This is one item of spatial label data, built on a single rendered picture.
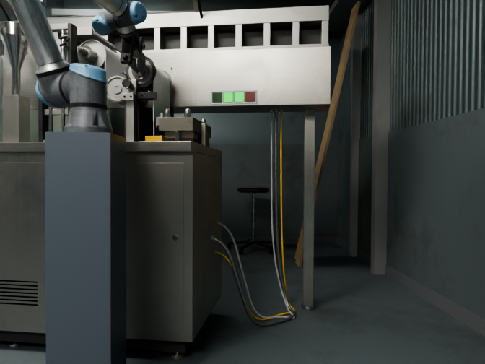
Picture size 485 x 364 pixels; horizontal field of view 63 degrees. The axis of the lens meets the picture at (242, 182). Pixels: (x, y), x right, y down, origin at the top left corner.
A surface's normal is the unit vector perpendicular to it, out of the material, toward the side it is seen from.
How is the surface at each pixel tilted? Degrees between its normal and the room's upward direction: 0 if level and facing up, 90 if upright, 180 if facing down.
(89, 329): 90
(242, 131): 90
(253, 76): 90
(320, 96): 90
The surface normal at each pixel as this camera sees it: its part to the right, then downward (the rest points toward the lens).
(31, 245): -0.13, 0.02
